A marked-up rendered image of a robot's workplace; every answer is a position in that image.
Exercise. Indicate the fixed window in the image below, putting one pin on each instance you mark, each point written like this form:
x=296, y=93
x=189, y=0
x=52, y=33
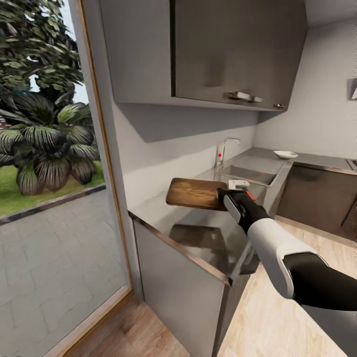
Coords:
x=64, y=269

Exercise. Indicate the dishwasher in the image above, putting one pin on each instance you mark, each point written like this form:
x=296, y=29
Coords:
x=231, y=298

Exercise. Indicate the cutting board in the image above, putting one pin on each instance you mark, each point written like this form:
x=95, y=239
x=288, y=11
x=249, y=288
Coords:
x=196, y=194

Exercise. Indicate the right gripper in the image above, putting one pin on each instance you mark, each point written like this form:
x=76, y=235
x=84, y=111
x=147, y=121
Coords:
x=221, y=195

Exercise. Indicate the drop in sink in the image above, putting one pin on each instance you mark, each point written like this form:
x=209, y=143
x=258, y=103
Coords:
x=256, y=170

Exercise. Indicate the bowl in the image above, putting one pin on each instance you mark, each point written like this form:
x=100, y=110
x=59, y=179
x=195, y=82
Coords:
x=285, y=154

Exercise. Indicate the parer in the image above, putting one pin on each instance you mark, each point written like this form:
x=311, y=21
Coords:
x=249, y=194

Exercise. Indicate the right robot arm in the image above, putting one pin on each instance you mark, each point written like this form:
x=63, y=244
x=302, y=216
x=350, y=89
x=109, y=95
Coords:
x=296, y=270

